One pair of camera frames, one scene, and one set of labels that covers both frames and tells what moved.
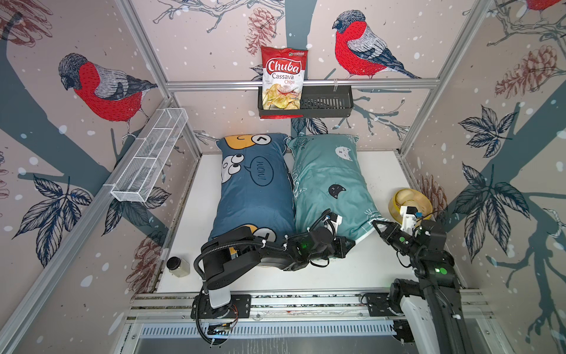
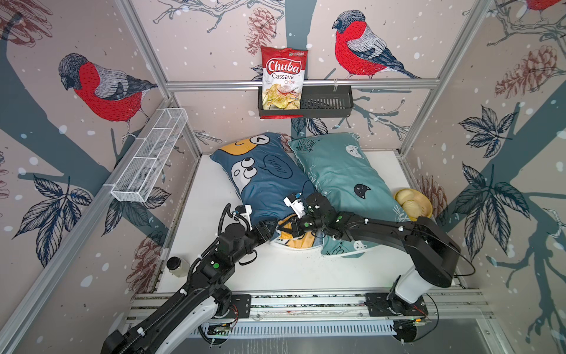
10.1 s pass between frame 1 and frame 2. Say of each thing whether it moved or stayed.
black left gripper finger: moved
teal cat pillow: moved
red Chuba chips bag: stayed
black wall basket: stayed
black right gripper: moved
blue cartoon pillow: moved
